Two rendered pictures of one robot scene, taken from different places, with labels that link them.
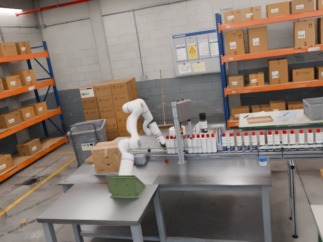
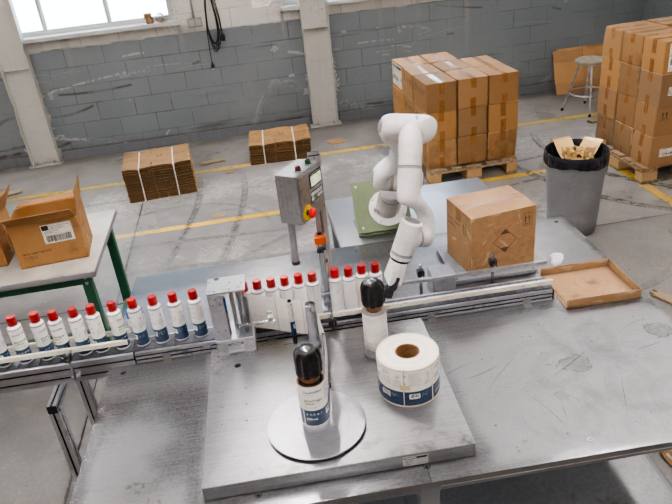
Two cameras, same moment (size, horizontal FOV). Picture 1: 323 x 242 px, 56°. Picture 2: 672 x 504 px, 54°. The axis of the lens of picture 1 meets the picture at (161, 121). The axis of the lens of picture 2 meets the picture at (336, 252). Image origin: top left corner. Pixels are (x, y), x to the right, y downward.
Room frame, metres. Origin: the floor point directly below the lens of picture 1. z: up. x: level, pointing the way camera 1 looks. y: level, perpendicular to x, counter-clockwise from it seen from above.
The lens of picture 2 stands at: (5.19, -1.02, 2.31)
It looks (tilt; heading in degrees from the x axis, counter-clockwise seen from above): 28 degrees down; 157
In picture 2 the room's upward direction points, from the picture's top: 6 degrees counter-clockwise
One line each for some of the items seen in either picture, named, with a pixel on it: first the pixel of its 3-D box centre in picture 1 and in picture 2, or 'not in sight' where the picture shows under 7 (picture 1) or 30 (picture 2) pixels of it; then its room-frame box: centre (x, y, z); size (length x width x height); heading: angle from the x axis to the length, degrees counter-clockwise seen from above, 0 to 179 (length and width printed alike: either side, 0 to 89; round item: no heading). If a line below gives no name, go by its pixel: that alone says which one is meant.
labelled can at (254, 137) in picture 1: (254, 141); (137, 321); (2.94, -0.90, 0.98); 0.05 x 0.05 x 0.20
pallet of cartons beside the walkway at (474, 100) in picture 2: not in sight; (451, 112); (0.14, 2.45, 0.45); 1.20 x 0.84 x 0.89; 165
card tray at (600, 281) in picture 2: (101, 157); (588, 282); (3.52, 0.78, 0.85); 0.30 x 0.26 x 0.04; 71
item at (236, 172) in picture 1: (172, 154); (382, 335); (3.33, -0.07, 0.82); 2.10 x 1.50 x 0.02; 71
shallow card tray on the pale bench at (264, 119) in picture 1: (259, 119); not in sight; (4.23, -1.40, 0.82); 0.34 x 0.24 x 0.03; 79
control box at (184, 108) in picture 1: (182, 110); (301, 191); (3.08, -0.23, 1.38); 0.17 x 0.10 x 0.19; 126
